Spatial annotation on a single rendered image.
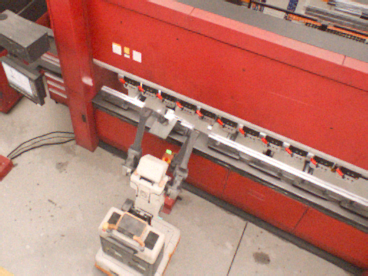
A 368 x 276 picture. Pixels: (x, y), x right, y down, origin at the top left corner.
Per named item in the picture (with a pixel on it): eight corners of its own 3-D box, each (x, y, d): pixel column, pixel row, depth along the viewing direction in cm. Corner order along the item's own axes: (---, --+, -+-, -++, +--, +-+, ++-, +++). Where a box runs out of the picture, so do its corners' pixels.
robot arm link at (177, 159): (187, 131, 346) (199, 136, 346) (187, 126, 350) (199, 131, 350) (169, 164, 371) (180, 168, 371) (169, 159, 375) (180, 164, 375)
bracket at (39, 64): (22, 75, 418) (21, 71, 413) (37, 61, 432) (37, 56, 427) (54, 90, 405) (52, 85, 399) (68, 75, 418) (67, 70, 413)
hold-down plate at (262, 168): (248, 165, 377) (249, 163, 375) (249, 161, 380) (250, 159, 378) (280, 180, 367) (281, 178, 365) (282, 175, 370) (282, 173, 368)
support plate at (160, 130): (148, 131, 389) (148, 131, 388) (161, 113, 404) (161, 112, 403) (164, 139, 383) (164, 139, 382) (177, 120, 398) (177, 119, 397)
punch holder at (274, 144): (261, 146, 355) (266, 134, 343) (264, 139, 360) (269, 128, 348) (278, 153, 350) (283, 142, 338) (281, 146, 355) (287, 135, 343)
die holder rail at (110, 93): (101, 95, 435) (100, 89, 428) (104, 91, 439) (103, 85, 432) (141, 113, 419) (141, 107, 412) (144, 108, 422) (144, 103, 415)
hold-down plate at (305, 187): (291, 185, 364) (292, 183, 362) (293, 180, 367) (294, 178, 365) (326, 200, 354) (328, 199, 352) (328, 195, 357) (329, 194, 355)
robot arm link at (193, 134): (191, 125, 340) (203, 129, 340) (187, 128, 353) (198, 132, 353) (174, 175, 326) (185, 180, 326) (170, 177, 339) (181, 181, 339)
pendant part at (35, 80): (8, 85, 396) (-2, 58, 369) (18, 77, 402) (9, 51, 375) (42, 106, 378) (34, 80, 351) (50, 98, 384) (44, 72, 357)
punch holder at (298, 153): (284, 155, 349) (290, 144, 336) (287, 148, 353) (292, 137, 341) (302, 163, 344) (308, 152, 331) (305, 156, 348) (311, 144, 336)
